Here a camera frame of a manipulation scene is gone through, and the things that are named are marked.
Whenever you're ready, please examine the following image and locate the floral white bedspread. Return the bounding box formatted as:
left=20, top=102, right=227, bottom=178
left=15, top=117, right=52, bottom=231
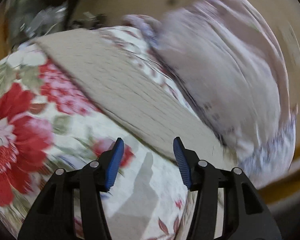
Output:
left=0, top=44, right=196, bottom=239

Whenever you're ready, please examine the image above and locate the beige knitted sweater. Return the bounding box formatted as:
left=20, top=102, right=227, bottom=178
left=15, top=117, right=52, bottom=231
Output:
left=34, top=29, right=236, bottom=169

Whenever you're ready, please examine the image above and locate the pink striped back pillow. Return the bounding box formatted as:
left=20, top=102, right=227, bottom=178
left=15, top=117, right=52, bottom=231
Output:
left=191, top=0, right=290, bottom=122

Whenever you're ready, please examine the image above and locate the pink printed front pillow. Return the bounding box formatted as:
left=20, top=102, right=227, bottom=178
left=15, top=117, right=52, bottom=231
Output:
left=123, top=11, right=296, bottom=187

